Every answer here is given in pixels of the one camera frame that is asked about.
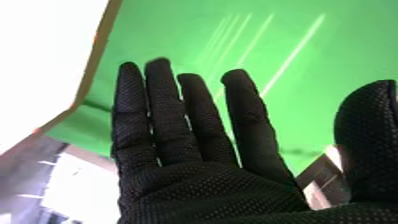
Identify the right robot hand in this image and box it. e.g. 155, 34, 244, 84
110, 57, 398, 224

